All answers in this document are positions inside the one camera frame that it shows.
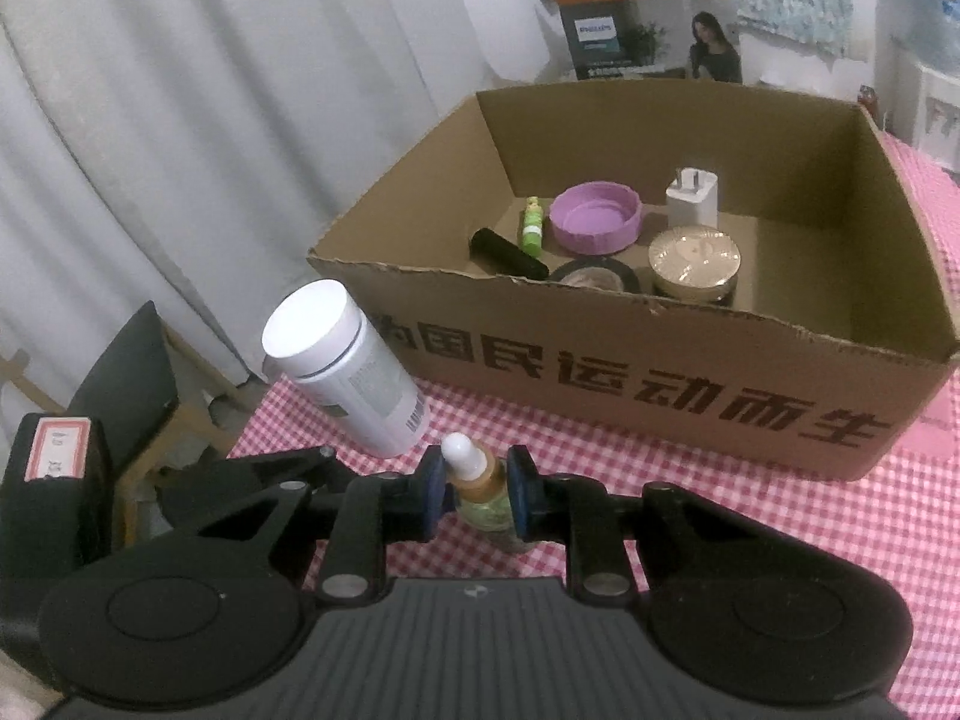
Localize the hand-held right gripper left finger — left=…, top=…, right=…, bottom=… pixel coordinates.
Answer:
left=161, top=444, right=451, bottom=601

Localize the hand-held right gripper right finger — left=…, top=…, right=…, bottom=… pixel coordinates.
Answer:
left=506, top=446, right=796, bottom=601

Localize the green dropper bottle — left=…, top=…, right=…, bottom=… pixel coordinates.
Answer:
left=441, top=433, right=530, bottom=552

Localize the brown cardboard box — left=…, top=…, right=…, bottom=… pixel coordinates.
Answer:
left=306, top=79, right=960, bottom=482

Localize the black tape roll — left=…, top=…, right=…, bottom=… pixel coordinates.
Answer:
left=551, top=259, right=640, bottom=293

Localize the black lipstick tube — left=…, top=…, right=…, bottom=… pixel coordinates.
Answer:
left=469, top=228, right=551, bottom=280

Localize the green lip balm stick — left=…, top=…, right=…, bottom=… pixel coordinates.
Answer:
left=519, top=196, right=547, bottom=254

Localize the purple plastic lid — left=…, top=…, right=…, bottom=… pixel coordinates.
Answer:
left=549, top=180, right=644, bottom=256

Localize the gold lid cream jar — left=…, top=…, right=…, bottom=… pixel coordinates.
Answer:
left=647, top=227, right=743, bottom=308

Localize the small white box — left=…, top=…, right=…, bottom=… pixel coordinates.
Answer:
left=665, top=167, right=722, bottom=230

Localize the white plastic bottle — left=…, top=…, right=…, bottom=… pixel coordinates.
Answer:
left=261, top=279, right=428, bottom=458

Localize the wooden stool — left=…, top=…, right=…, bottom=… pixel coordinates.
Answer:
left=112, top=322, right=256, bottom=541

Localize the pink checked tablecloth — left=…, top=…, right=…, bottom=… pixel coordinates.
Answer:
left=225, top=127, right=960, bottom=720

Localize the white curtain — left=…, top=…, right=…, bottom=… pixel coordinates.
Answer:
left=0, top=0, right=571, bottom=391

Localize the white water dispenser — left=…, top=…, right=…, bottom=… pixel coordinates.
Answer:
left=904, top=56, right=960, bottom=173

